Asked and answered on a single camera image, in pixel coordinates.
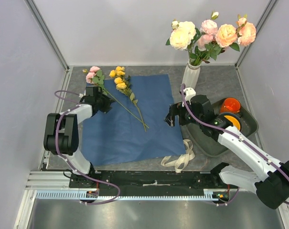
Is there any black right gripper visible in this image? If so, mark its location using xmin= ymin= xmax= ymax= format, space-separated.
xmin=163 ymin=101 xmax=203 ymax=127

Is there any small pink rose stem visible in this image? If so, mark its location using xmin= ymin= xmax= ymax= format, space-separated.
xmin=83 ymin=66 xmax=141 ymax=122

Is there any yellow rose stem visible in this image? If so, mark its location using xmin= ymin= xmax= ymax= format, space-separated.
xmin=109 ymin=66 xmax=148 ymax=132

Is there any blue wrapping paper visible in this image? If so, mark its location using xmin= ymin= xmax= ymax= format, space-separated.
xmin=81 ymin=74 xmax=185 ymax=166

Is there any cream ribbon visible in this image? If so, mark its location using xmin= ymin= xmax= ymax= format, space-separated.
xmin=161 ymin=139 xmax=195 ymax=173

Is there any double pink rose stem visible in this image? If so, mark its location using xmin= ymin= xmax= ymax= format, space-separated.
xmin=194 ymin=34 xmax=215 ymax=66

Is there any cream white rose stem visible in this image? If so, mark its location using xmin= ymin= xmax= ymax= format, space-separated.
xmin=165 ymin=20 xmax=196 ymax=65

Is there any peach pink rose stem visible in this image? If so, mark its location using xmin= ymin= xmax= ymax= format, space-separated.
xmin=201 ymin=13 xmax=257 ymax=64

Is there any pink rose stem with bud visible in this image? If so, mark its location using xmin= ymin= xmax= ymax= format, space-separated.
xmin=195 ymin=11 xmax=219 ymax=63

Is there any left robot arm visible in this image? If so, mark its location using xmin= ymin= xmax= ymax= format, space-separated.
xmin=43 ymin=86 xmax=114 ymax=187

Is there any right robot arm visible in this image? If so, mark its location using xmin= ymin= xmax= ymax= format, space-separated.
xmin=164 ymin=94 xmax=289 ymax=209

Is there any white ribbed vase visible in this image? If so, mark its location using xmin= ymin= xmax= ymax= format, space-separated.
xmin=182 ymin=61 xmax=201 ymax=89

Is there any dark green tray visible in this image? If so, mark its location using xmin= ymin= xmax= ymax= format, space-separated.
xmin=186 ymin=106 xmax=258 ymax=157

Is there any orange cup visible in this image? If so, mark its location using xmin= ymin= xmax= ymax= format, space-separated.
xmin=220 ymin=97 xmax=241 ymax=114

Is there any orange bowl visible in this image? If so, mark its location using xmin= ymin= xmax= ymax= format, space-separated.
xmin=220 ymin=112 xmax=242 ymax=131

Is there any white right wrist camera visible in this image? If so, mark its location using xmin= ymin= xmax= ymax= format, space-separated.
xmin=183 ymin=87 xmax=196 ymax=103

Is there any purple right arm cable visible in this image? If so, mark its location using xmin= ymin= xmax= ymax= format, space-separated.
xmin=180 ymin=83 xmax=289 ymax=206

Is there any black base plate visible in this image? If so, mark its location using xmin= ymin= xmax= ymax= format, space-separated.
xmin=69 ymin=169 xmax=231 ymax=198

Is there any slotted cable duct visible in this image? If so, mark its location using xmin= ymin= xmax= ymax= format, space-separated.
xmin=35 ymin=190 xmax=219 ymax=201

